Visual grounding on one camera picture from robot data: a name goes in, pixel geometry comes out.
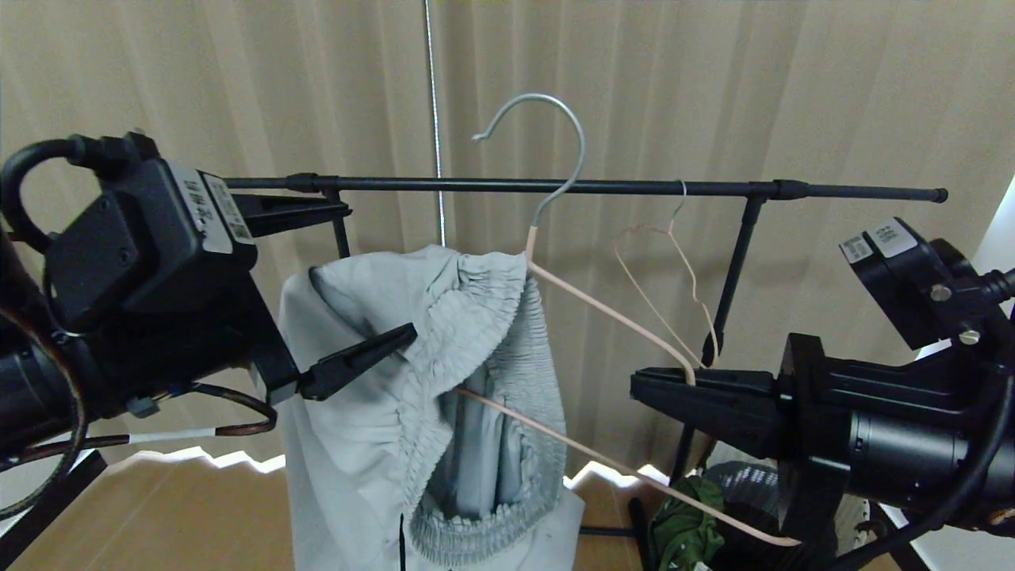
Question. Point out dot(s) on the black clothes rack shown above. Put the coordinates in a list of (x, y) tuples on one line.
[(476, 185)]

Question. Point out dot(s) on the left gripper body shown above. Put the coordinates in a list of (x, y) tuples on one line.
[(198, 357)]

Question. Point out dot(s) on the white laundry basket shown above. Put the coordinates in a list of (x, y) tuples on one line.
[(745, 484)]

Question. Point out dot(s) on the beige curtain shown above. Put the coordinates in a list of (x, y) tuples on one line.
[(714, 79)]

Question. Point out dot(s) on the pale grey shorts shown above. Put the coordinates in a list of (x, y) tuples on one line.
[(357, 460)]

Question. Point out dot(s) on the green garment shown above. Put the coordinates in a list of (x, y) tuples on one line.
[(682, 531)]

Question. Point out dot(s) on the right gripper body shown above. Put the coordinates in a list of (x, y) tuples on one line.
[(896, 452)]

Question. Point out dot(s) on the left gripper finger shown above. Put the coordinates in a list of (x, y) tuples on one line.
[(349, 366), (293, 214)]

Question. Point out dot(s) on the pink clothes hanger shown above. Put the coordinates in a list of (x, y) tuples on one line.
[(531, 238), (675, 226)]

